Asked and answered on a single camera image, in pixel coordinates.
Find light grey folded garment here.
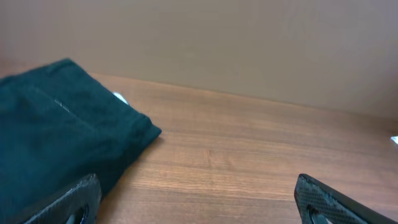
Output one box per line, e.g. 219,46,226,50
113,92,129,105

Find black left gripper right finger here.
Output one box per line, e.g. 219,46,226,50
294,174,397,224

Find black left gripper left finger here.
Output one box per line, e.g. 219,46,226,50
23,174,101,224

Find black folded shorts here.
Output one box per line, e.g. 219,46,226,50
1,59,161,223

